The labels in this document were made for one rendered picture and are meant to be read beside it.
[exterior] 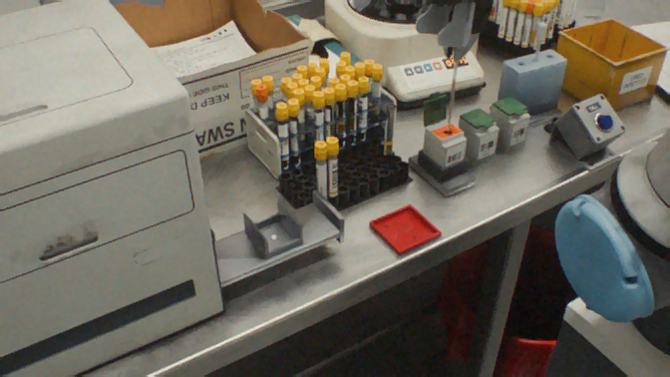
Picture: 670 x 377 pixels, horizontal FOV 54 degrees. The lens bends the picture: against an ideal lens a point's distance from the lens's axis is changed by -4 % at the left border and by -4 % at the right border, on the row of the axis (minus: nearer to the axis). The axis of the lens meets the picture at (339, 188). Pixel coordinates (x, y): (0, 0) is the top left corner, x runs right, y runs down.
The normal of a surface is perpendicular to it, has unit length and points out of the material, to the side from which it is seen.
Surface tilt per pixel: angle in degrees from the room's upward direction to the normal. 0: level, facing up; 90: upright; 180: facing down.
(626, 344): 1
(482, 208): 0
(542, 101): 90
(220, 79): 95
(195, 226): 90
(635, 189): 43
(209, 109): 86
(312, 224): 0
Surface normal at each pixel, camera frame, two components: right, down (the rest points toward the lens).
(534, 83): 0.45, 0.56
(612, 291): -0.92, 0.33
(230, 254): 0.00, -0.78
